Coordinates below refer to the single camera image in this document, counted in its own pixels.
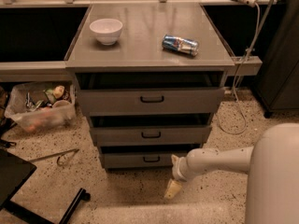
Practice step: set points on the white ceramic bowl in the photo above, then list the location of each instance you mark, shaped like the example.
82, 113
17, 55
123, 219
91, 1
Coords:
106, 31

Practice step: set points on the dark rolling cabinet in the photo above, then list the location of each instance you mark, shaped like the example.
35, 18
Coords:
276, 86

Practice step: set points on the grey bottom drawer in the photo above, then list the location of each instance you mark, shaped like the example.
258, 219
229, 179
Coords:
138, 159

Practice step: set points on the grey drawer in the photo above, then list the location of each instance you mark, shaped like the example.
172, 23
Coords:
149, 102
138, 159
150, 135

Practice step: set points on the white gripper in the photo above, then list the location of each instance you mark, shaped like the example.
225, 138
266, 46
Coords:
177, 171

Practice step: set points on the grey top drawer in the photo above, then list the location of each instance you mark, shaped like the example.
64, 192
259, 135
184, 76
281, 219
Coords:
149, 102

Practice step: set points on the grey middle drawer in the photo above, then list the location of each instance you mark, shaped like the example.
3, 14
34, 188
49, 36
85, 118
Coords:
150, 135

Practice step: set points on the crushed blue soda can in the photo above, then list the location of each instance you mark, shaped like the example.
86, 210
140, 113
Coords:
180, 44

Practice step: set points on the clear plastic storage bin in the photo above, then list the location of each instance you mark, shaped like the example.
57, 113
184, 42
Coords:
42, 105

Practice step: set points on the black stand base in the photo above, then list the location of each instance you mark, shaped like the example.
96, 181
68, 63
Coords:
43, 192

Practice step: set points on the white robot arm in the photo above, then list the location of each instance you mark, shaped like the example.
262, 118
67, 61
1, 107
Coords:
272, 167

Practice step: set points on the metal tongs on floor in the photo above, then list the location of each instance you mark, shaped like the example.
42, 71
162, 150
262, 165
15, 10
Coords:
62, 158

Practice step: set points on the grey drawer cabinet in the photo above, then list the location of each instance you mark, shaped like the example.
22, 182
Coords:
137, 61

